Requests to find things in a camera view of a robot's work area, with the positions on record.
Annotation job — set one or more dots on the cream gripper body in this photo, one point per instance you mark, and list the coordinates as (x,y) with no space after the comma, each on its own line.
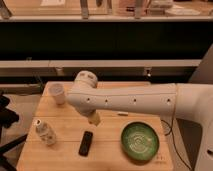
(94,118)

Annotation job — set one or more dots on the clear plastic water bottle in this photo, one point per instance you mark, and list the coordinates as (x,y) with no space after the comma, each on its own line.
(45,132)

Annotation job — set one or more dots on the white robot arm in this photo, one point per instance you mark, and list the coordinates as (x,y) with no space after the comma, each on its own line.
(192,102)

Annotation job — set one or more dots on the black remote control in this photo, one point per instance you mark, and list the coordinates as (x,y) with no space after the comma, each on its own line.
(85,143)

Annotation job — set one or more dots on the white paper cup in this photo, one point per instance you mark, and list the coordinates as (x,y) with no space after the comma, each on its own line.
(56,90)

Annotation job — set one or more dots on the green bowl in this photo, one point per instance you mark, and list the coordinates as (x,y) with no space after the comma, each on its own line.
(139,141)

